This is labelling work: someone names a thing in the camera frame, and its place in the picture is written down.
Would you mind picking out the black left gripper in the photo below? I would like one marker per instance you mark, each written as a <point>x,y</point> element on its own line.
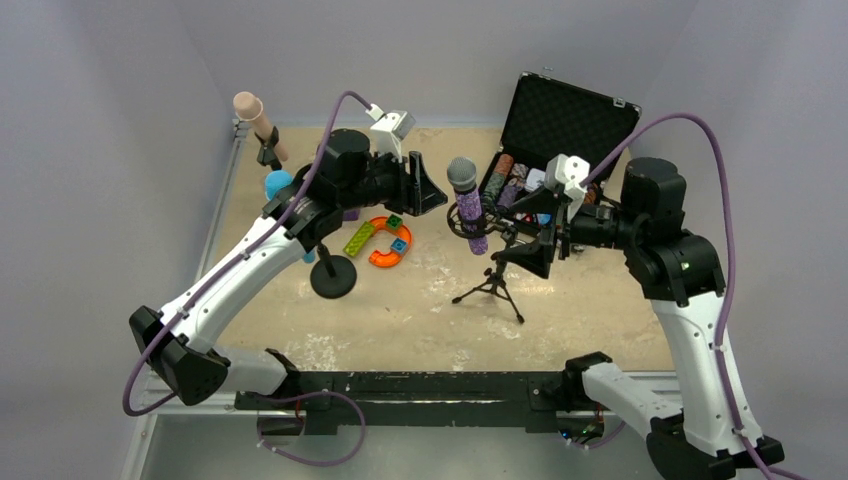
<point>404,183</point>

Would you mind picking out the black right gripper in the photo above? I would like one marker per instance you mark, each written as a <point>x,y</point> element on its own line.
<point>556,225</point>

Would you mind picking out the purple glitter microphone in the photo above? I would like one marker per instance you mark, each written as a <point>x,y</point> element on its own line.
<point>462,176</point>

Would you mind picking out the black mic stand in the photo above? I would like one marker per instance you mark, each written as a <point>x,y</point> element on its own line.
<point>333,276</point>
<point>267,156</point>

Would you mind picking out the blue microphone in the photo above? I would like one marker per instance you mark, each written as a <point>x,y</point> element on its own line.
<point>275,181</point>

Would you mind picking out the pink microphone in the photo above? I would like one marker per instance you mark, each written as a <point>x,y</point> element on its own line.
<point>249,108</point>

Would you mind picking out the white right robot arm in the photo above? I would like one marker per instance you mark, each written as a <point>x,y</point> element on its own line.
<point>711,432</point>

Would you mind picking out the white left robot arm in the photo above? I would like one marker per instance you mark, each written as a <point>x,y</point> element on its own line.
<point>178,340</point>

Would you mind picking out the green toy brick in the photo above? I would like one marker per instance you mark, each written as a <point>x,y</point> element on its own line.
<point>393,223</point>

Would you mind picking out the blue toy brick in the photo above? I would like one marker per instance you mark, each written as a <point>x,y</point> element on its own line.
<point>399,246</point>

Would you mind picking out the orange curved track piece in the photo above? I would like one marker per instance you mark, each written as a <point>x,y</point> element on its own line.
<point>386,258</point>

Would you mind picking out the lime long toy brick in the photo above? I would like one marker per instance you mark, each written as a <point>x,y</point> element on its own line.
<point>357,242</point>

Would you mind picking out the black poker chip case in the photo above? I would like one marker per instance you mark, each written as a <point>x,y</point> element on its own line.
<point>548,117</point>

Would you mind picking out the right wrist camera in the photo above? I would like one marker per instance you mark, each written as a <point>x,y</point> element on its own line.
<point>563,178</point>

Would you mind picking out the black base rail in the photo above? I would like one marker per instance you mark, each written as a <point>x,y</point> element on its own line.
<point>535,401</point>

